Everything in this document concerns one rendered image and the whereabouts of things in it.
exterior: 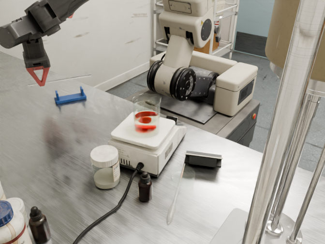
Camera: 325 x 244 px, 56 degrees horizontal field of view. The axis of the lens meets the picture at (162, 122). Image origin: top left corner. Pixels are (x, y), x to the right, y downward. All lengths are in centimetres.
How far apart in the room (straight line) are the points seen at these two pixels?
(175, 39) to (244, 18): 223
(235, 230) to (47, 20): 69
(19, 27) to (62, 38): 150
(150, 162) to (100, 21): 202
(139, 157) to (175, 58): 91
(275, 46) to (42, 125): 78
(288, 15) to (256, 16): 342
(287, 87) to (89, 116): 81
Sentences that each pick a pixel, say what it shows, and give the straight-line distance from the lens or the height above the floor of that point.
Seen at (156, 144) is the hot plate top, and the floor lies 84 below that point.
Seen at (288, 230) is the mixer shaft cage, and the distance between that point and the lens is 43.
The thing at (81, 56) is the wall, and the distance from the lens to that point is 253.
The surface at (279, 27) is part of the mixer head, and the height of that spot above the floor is 117.
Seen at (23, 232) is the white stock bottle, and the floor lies 81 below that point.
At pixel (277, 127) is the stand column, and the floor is 113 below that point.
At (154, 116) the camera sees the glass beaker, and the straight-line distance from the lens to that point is 66.
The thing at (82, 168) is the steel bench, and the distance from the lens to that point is 76.
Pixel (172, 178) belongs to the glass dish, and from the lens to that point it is 69.
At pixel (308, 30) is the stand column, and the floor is 119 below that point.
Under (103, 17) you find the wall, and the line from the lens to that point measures 263.
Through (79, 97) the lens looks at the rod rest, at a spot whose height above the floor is 76.
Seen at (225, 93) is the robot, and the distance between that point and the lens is 166.
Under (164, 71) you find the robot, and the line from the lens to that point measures 153.
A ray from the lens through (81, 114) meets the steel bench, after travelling 97.
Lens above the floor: 123
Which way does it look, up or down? 32 degrees down
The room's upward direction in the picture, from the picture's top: 1 degrees clockwise
